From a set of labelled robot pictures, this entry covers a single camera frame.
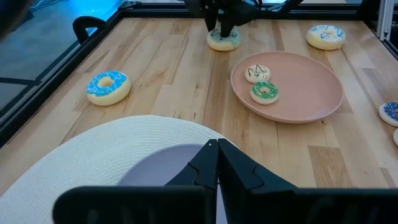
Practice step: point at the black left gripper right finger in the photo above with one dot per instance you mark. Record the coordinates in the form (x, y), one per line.
(242, 180)

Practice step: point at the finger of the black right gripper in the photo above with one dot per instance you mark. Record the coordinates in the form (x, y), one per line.
(227, 26)
(211, 18)

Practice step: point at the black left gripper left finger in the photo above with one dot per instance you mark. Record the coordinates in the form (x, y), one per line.
(199, 177)

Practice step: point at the large mint dark-drizzled donut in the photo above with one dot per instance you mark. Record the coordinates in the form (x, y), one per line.
(217, 45)

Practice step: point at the small white chocolate-drizzled donut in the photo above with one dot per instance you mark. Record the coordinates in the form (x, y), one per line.
(250, 76)

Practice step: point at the small green frosted donut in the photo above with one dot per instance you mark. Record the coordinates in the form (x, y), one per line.
(256, 96)

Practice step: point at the large white blue-drizzled donut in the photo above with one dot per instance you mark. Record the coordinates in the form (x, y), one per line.
(323, 42)

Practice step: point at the large blue drizzled donut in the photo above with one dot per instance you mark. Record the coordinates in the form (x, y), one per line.
(121, 90)

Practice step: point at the small purple sprinkled donut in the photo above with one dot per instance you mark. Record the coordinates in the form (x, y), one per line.
(390, 113)

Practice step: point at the lavender purple plate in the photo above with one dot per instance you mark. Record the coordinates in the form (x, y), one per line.
(161, 168)

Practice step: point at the pink plate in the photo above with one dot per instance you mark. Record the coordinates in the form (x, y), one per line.
(304, 90)

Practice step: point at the white round woven placemat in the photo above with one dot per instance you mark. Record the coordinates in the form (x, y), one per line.
(77, 161)

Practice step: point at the aluminium extrusion post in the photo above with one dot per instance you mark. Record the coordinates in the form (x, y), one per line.
(385, 18)

